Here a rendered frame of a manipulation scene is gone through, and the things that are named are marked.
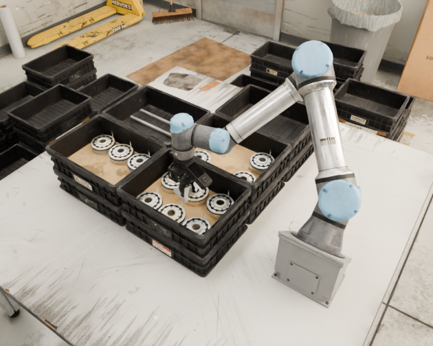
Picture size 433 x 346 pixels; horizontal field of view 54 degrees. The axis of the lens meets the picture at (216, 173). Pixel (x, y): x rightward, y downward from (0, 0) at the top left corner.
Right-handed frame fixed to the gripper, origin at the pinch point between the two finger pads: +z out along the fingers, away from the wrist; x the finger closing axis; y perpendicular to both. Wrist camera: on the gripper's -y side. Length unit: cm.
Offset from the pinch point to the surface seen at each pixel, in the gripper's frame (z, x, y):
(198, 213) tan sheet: 2.3, 3.0, -6.1
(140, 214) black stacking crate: 0.0, 17.4, 9.3
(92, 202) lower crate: 10.1, 18.4, 37.0
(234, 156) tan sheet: 2.2, -31.9, 2.1
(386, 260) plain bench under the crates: 15, -29, -68
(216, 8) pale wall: 66, -292, 206
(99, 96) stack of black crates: 47, -73, 145
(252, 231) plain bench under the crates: 15.3, -11.5, -21.1
